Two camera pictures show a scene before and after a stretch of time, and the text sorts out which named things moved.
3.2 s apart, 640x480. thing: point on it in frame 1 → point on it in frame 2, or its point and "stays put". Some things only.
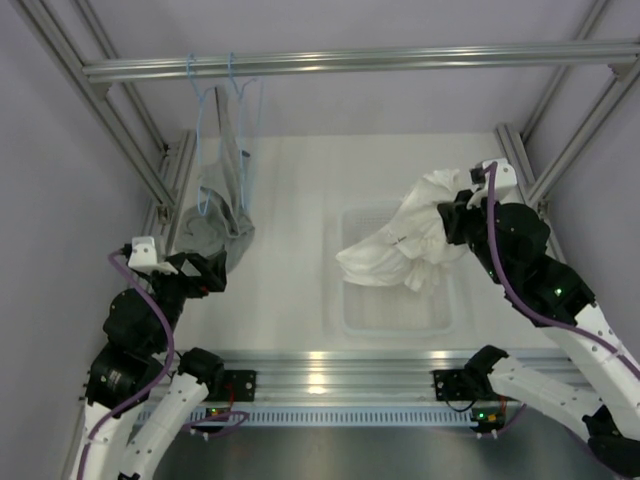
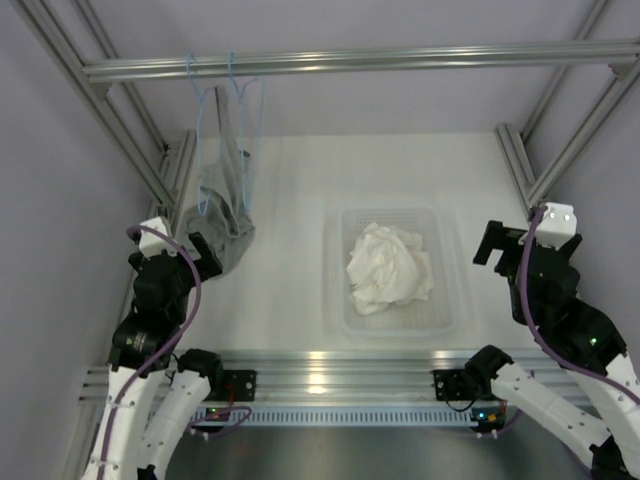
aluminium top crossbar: [591, 54] stays put
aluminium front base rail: [349, 378] stays put
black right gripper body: [475, 224] → [508, 266]
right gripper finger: [449, 213] → [494, 239]
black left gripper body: [173, 290] stays put
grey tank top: [218, 219] stays put
